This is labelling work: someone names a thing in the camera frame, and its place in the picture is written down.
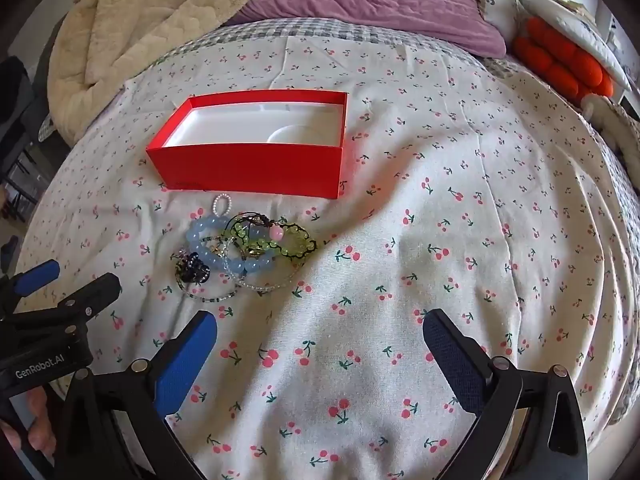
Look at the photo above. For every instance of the cherry print bed sheet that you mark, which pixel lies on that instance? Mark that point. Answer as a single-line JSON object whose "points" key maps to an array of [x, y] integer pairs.
{"points": [[400, 210]]}

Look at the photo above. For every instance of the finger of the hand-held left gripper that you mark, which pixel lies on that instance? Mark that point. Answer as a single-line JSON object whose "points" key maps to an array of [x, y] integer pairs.
{"points": [[97, 290], [35, 276]]}

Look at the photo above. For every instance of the beige fleece blanket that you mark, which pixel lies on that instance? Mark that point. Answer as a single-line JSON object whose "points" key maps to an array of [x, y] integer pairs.
{"points": [[150, 10]]}

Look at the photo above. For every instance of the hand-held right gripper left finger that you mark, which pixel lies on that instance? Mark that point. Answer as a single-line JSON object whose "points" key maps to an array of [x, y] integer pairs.
{"points": [[190, 355]]}

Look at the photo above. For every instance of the orange plush toy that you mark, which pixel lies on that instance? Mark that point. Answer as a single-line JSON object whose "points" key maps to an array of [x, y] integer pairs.
{"points": [[560, 55]]}

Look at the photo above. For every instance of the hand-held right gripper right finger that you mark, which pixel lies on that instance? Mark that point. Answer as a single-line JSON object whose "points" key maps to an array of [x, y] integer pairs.
{"points": [[452, 360]]}

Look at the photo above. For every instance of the person's left hand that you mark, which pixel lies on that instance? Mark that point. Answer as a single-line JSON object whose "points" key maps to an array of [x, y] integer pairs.
{"points": [[40, 430]]}

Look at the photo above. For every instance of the dark chair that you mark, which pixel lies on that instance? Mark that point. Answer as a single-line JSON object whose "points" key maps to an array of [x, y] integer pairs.
{"points": [[17, 110]]}

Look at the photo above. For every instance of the red cardboard box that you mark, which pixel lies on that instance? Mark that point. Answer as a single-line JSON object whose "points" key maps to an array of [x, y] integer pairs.
{"points": [[250, 165]]}

